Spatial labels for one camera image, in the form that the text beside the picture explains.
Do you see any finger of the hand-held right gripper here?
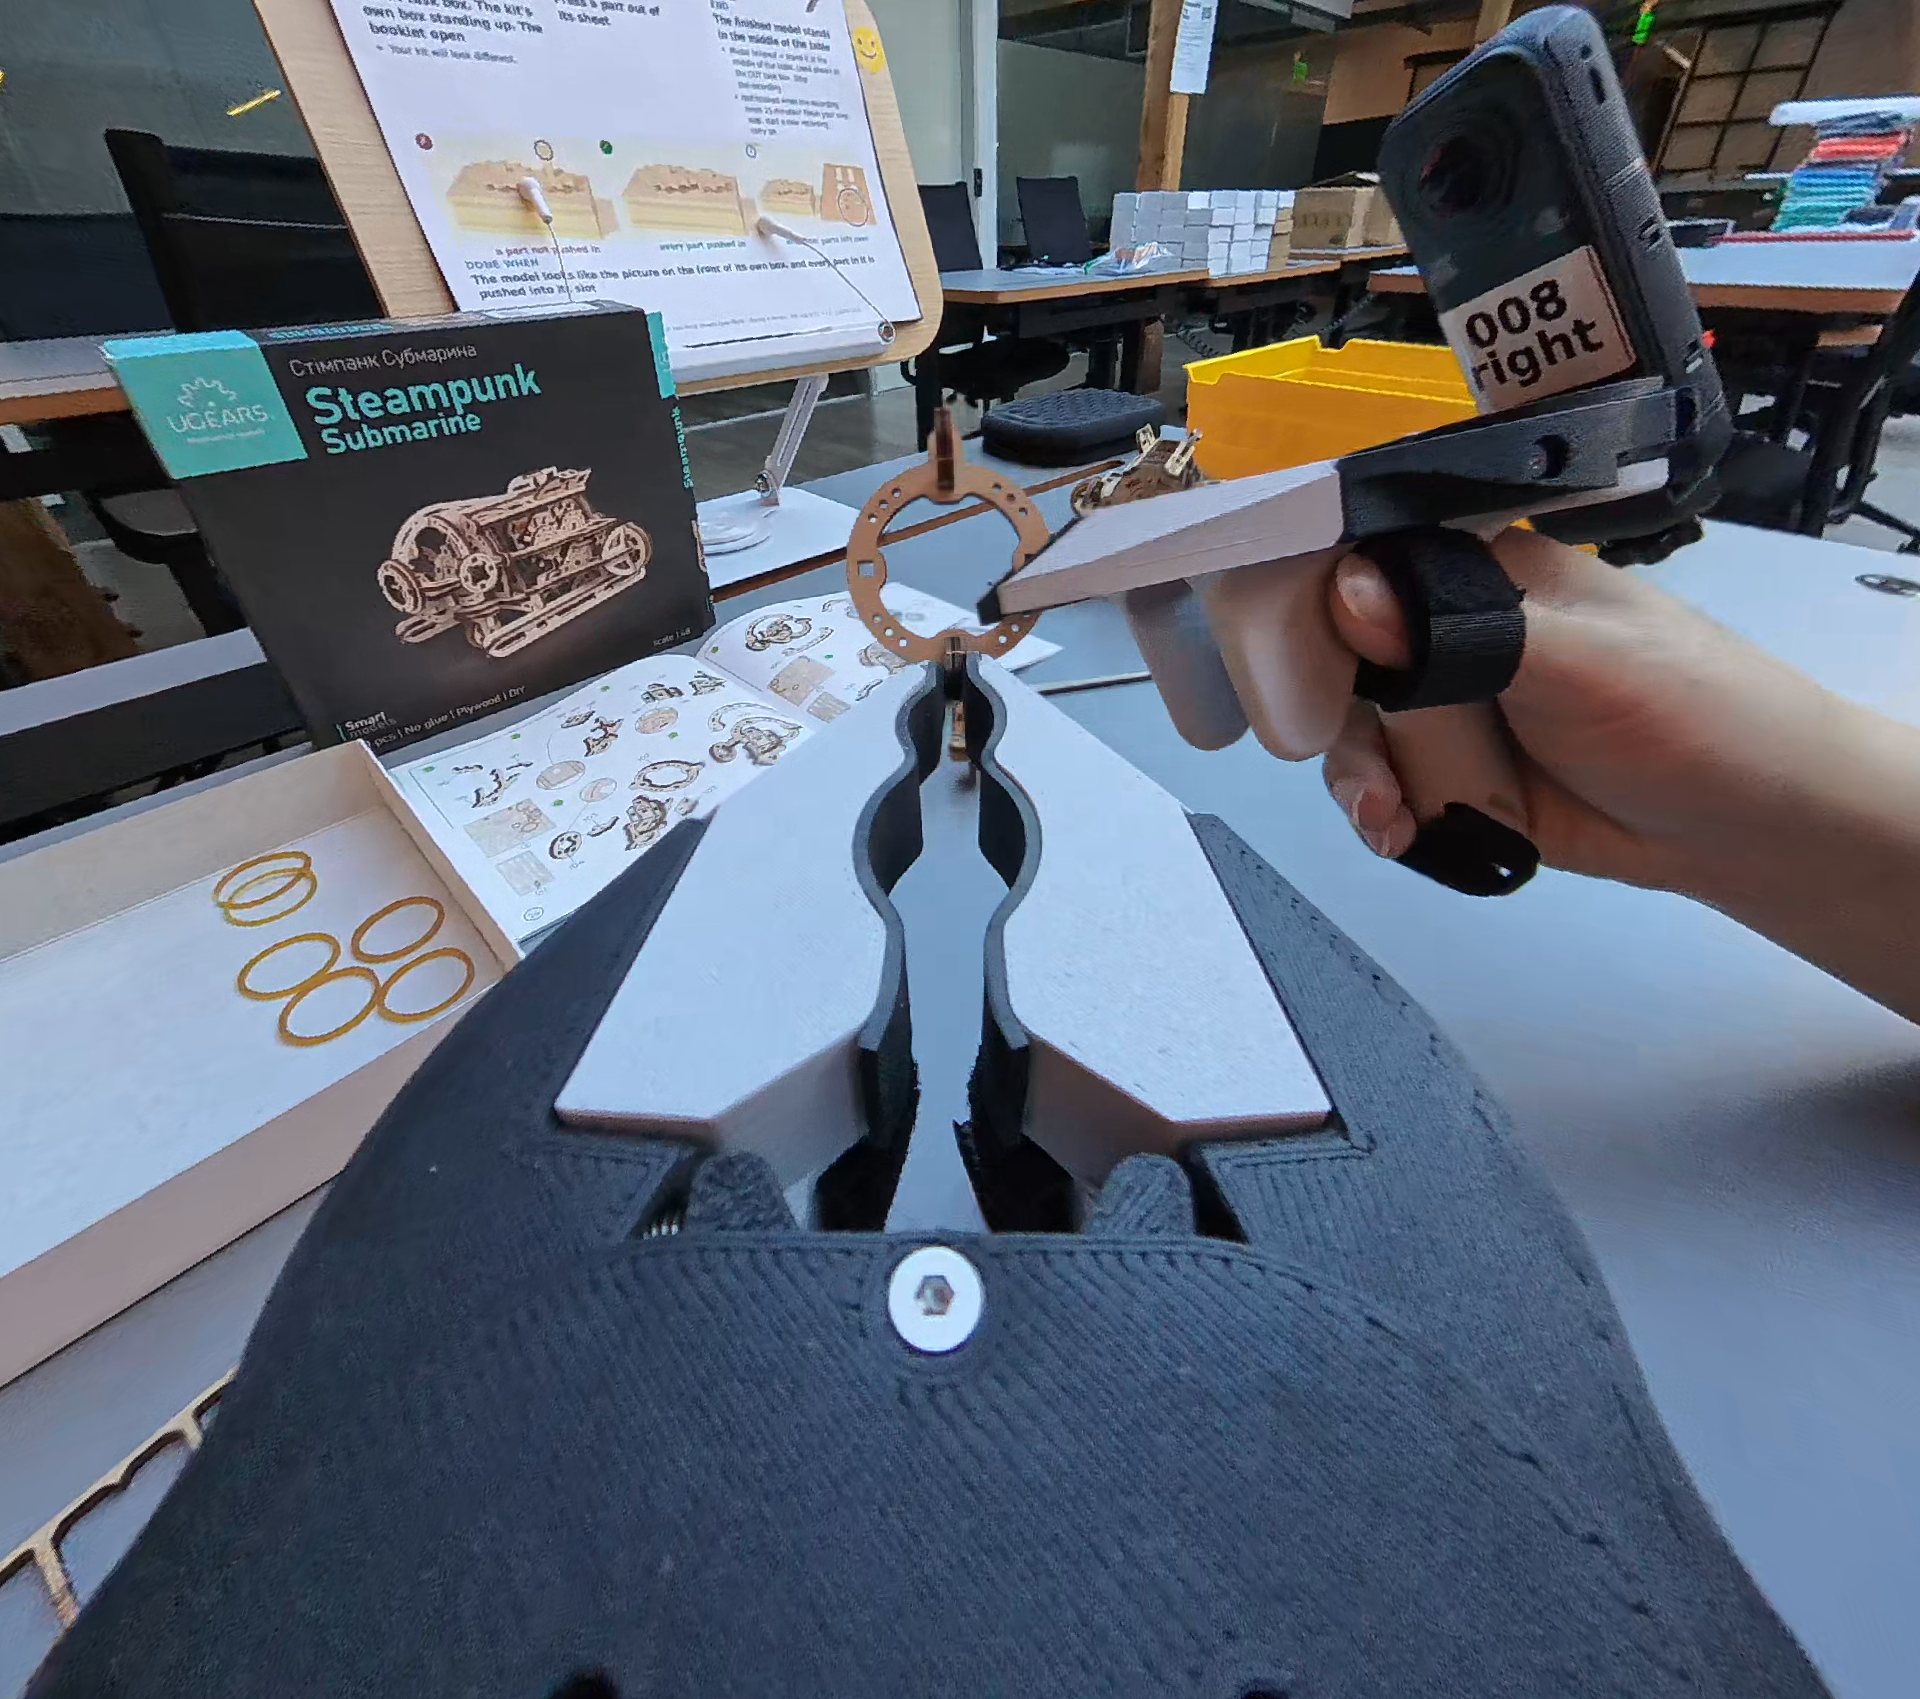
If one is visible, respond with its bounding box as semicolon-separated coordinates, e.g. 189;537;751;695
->
978;458;1356;623

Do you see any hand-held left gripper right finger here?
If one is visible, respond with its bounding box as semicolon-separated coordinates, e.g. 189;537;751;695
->
961;655;1334;1233

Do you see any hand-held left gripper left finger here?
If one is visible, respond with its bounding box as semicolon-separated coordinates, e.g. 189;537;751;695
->
554;655;963;1233

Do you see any wooden ring model part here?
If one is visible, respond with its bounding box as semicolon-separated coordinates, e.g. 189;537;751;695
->
845;410;1053;777

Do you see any person's right forearm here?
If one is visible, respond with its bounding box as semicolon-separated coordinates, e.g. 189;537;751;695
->
1673;619;1920;1025

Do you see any small wooden model sub-assembly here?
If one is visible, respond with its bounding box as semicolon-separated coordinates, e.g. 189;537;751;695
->
1073;424;1207;519

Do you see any black model kit box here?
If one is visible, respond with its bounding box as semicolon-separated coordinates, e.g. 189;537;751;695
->
102;304;720;755

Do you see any laser-cut plywood parts sheet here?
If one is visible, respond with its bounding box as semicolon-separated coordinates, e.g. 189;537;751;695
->
0;1369;236;1637

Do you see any person's right hand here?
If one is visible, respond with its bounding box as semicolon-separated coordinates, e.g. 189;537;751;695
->
1242;529;1704;897

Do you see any black seat cushion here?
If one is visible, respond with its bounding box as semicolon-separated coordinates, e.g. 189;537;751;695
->
982;386;1167;472

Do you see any yellow plastic bin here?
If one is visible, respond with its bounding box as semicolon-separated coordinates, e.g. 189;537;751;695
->
1185;338;1488;484

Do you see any open instruction booklet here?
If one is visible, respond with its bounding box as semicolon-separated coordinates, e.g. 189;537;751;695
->
386;595;1063;943

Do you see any brown cardboard box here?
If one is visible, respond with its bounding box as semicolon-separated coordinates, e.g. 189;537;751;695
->
1291;176;1406;256

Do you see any stack of coloured trays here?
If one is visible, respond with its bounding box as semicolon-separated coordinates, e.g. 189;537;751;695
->
1767;98;1920;234

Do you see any long wooden-edged table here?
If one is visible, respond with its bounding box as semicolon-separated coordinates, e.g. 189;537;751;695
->
937;242;1417;310

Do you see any stack of small white boxes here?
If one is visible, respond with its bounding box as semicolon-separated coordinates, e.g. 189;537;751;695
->
1111;188;1296;276

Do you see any black mesh office chair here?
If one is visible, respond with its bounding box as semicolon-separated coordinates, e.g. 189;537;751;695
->
1710;274;1920;549

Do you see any white stand foot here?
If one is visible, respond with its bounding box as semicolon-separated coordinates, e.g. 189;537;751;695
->
693;376;861;561

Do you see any group of yellow rubber bands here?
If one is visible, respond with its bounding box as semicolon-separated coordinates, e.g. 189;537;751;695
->
210;847;481;1047

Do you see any shallow white cardboard box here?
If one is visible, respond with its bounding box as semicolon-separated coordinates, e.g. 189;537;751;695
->
0;739;523;1385

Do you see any printed instruction sheet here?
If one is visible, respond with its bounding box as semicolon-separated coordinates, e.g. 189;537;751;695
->
241;0;925;374

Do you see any black high-back chair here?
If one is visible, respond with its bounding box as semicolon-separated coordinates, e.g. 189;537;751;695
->
104;128;381;340

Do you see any wooden sheet stand board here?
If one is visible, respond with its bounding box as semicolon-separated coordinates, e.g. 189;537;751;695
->
225;0;944;396

